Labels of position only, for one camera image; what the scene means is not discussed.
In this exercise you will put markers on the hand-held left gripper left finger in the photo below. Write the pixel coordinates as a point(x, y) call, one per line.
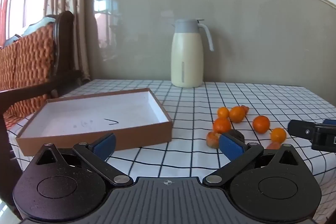
point(105, 146)

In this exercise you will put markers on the dark wooden armchair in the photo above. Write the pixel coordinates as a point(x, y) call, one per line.
point(64, 37)

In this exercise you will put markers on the small orange mandarin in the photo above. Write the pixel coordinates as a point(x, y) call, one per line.
point(223, 112)

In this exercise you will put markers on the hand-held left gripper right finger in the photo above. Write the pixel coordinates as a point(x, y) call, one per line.
point(231, 146)

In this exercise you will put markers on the large orange mandarin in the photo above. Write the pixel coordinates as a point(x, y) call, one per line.
point(222, 125)

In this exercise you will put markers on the damaged peeled mandarin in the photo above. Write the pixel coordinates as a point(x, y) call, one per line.
point(212, 139)

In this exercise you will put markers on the orange woven chair cushion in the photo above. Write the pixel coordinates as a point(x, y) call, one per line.
point(26, 61)

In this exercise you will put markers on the light blue cloth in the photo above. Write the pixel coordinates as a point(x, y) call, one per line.
point(39, 26)

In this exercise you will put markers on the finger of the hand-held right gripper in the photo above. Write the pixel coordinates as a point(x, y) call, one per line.
point(330, 122)
point(300, 129)

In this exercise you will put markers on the cream thermos jug grey lid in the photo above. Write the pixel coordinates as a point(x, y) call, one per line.
point(186, 56)

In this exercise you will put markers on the brown cardboard box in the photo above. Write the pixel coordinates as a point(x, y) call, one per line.
point(92, 114)

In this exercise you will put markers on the reddish mandarin piece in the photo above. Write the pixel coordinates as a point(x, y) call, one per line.
point(274, 145)
point(245, 109)

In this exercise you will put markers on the dark brown round fruit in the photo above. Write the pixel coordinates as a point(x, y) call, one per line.
point(237, 134)

